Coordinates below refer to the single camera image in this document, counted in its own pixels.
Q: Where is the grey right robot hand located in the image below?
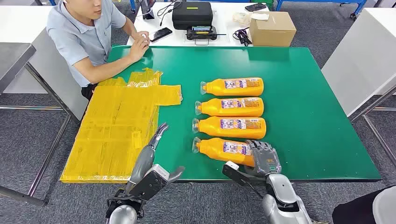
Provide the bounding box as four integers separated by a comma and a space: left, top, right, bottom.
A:
244, 140, 283, 178

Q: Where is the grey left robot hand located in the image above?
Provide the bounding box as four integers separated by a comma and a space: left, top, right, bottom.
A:
123, 122, 186, 196

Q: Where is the orange detergent bottle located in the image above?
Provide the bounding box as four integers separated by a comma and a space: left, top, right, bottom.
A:
192, 116, 267, 140
195, 97, 264, 118
200, 77, 264, 97
191, 137, 256, 168

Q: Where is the yellow taped cardboard sheet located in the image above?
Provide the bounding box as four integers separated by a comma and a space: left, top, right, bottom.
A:
59, 67, 184, 184

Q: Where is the green topped table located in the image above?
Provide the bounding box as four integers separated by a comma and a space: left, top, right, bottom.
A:
106, 45, 382, 183

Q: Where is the person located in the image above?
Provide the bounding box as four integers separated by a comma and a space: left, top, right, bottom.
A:
46, 0, 151, 101
332, 185, 396, 224

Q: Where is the brown cardboard box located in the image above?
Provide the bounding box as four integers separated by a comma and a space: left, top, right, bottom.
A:
249, 11, 297, 48

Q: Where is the black smartphone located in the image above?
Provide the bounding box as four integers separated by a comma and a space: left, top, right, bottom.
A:
149, 27, 173, 42
244, 2, 267, 12

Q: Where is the white table with metal legs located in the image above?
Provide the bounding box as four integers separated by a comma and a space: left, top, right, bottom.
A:
321, 7, 396, 168

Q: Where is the black remote controller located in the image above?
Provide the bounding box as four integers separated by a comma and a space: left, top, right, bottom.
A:
186, 25, 227, 46

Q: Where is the clear plastic bag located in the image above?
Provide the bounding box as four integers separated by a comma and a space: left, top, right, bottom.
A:
233, 12, 253, 25

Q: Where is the black tablet on stand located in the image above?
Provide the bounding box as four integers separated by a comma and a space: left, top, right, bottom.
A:
140, 0, 156, 21

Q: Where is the black carrying case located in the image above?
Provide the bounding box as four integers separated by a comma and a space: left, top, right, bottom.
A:
172, 1, 214, 31

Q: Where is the green bin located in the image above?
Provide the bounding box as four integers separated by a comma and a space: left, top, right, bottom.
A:
252, 0, 275, 10

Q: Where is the grey table with metal legs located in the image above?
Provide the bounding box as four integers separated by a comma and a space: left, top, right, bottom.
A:
0, 42, 72, 207

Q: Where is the white panel table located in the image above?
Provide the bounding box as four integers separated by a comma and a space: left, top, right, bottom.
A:
0, 5, 89, 121

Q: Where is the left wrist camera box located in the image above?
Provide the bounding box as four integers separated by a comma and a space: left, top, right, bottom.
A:
129, 164, 170, 201

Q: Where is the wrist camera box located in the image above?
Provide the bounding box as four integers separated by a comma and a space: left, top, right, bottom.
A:
129, 164, 170, 201
222, 161, 267, 188

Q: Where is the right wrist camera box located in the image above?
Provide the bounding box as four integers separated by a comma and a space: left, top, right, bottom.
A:
222, 161, 267, 188

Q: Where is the black purple cable bundle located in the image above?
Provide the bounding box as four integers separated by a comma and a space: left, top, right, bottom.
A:
233, 27, 253, 47

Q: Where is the blue metal cart frame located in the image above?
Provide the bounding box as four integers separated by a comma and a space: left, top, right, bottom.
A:
275, 0, 367, 19

